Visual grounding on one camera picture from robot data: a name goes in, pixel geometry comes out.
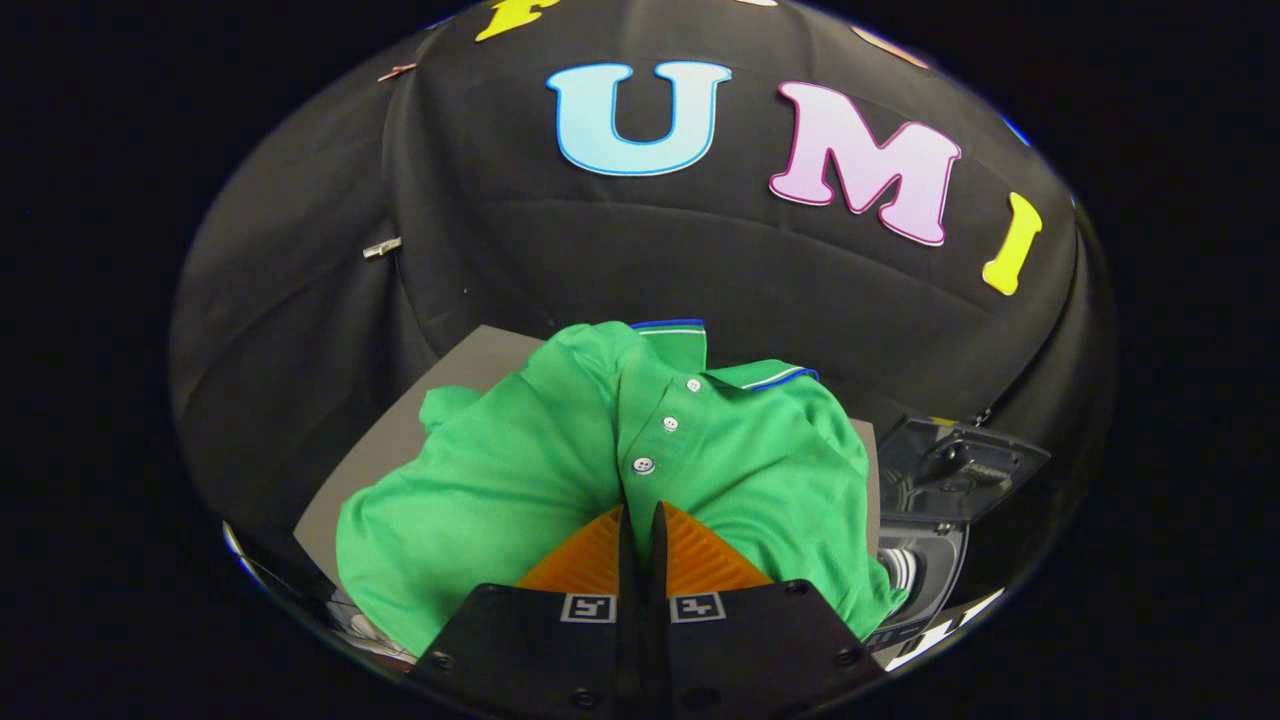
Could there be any dark washing machine lid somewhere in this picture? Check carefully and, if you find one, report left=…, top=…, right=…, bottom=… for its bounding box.
left=876, top=414, right=1052, bottom=523

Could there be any green polo shirt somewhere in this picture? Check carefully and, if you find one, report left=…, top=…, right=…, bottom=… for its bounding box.
left=335, top=318, right=907, bottom=661

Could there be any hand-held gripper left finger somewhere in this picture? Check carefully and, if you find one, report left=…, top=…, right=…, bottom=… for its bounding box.
left=410, top=505, right=646, bottom=717

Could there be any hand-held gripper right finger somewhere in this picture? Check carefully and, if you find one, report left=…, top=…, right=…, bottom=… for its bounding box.
left=645, top=500, right=891, bottom=717

